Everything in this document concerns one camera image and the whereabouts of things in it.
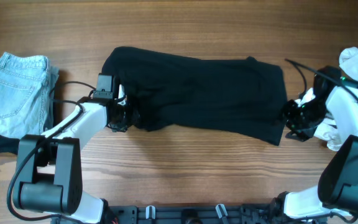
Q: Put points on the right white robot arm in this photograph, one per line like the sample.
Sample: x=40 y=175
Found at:
x=337 y=191

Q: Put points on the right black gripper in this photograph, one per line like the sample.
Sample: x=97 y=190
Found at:
x=305 y=133

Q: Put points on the light blue denim jeans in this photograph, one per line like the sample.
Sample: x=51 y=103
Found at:
x=25 y=104

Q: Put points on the white crumpled shirt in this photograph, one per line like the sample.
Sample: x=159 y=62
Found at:
x=343 y=121

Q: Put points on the black t-shirt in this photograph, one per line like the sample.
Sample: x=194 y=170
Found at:
x=240 y=96

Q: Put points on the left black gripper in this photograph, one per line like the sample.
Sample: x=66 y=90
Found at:
x=118 y=129

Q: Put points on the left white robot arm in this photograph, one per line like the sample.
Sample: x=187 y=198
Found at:
x=48 y=183

